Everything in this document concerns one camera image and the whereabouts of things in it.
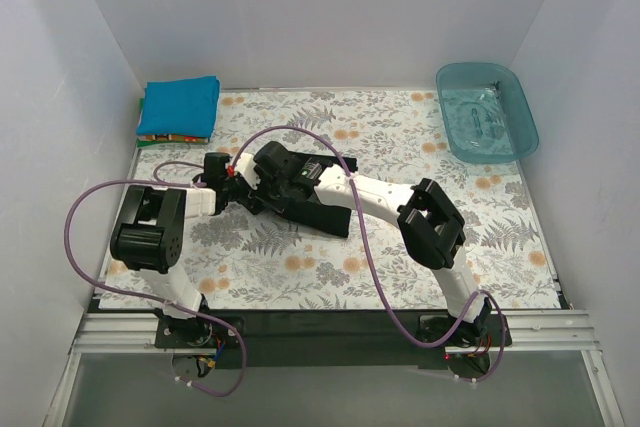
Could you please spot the teal plastic bin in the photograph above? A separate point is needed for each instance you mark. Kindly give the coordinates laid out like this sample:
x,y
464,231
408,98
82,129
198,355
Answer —
x,y
486,114

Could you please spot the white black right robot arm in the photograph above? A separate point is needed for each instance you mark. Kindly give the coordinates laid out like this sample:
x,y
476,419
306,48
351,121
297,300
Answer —
x,y
321,192

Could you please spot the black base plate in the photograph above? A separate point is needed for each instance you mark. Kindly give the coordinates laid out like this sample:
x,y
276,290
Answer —
x,y
338,338

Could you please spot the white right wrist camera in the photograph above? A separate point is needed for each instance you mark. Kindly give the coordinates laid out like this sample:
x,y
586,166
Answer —
x,y
244,166

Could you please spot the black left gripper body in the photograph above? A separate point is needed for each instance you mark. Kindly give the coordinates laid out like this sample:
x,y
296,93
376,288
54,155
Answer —
x,y
242,195

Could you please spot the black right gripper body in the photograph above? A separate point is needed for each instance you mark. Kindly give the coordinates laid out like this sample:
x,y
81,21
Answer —
x,y
279,186

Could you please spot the aluminium frame rail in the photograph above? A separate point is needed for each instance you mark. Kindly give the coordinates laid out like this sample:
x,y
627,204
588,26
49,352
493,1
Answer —
x,y
552,374

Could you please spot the black t shirt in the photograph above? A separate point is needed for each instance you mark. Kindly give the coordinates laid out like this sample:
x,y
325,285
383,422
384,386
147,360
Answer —
x,y
330,220

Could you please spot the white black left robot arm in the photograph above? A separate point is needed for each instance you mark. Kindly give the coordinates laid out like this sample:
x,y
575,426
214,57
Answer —
x,y
148,238

